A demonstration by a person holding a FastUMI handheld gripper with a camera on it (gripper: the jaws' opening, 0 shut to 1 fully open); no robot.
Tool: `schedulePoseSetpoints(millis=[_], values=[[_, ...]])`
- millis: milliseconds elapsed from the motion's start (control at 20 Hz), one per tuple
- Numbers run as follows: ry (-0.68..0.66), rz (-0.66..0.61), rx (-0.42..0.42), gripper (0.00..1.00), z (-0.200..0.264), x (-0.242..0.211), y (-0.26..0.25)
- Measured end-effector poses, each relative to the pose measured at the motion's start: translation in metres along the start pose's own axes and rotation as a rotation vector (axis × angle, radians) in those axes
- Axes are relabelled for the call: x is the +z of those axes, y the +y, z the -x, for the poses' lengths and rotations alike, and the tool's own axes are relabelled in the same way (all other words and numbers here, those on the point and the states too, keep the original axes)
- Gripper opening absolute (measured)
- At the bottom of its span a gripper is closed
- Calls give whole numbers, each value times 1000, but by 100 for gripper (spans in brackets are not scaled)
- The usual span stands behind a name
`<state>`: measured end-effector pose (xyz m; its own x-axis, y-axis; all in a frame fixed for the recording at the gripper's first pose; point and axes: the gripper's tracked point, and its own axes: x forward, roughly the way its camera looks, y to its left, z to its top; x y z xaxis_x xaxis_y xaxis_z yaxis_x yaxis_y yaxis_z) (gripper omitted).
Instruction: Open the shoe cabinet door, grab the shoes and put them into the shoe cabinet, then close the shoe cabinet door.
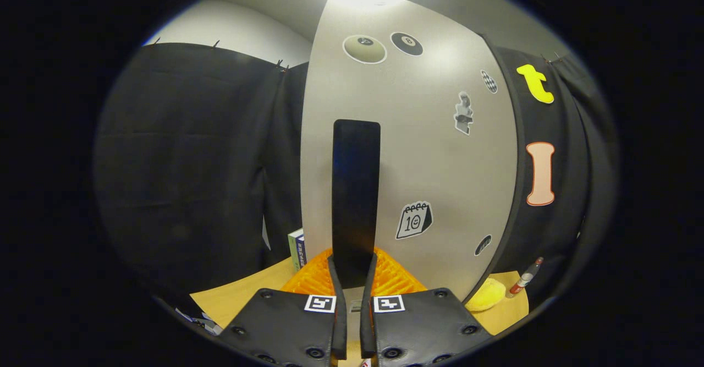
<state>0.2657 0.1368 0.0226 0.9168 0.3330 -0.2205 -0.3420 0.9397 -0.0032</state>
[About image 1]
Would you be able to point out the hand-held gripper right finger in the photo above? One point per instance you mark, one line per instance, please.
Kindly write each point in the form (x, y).
(423, 328)

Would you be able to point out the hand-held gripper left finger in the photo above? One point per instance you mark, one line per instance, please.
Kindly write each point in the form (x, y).
(286, 328)

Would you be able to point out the yellow plush toy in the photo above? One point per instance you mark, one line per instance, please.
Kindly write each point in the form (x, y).
(487, 295)

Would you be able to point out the blue spine book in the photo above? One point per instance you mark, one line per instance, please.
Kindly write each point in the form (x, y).
(301, 254)

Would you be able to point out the blue white striped cloth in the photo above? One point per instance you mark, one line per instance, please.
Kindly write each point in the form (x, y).
(201, 323)

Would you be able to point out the green spine book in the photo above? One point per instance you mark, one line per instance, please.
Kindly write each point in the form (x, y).
(291, 240)

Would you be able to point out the clear plastic bottle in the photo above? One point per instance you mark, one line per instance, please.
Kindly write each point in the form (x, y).
(525, 280)

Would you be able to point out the black backdrop cloth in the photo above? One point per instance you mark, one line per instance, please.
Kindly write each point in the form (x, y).
(181, 163)

